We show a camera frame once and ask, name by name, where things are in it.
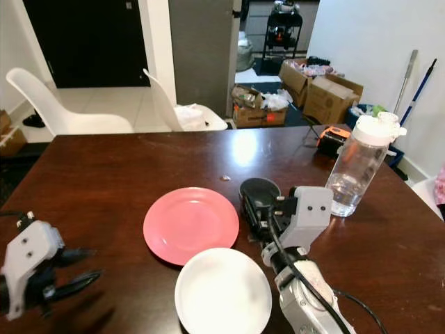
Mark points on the clear bottle with white lid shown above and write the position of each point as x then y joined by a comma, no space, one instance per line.
354,170

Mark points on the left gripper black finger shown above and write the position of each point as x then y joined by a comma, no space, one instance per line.
78,284
76,256

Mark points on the open cardboard box with clutter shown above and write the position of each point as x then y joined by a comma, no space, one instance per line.
293,80

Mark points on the orange and black device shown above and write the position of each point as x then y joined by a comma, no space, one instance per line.
332,140

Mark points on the pink cloth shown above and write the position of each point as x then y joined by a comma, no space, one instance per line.
441,188

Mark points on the small black floor object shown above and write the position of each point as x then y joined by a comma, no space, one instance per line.
35,121

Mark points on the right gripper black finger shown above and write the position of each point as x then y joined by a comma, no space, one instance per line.
250,207
263,217

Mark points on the pink round plate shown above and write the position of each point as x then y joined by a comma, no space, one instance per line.
189,224

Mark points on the white plastic chair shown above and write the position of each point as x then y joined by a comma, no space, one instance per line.
76,118
161,101

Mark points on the blue pole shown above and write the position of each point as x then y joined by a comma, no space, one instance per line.
418,90

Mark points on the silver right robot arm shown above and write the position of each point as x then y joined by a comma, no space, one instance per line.
302,296

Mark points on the black shelf cart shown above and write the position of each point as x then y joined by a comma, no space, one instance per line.
283,38

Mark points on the black round bowl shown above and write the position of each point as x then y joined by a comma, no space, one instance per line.
264,188

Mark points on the cardboard box with crumpled paper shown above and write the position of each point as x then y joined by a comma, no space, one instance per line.
257,116

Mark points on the small round cap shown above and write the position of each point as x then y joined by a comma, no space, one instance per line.
224,178

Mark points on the white round plate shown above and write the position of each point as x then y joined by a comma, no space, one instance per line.
222,296

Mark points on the closed cardboard box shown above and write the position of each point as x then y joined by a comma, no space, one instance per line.
330,99

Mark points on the small open cardboard box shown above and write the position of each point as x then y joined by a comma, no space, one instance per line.
10,139

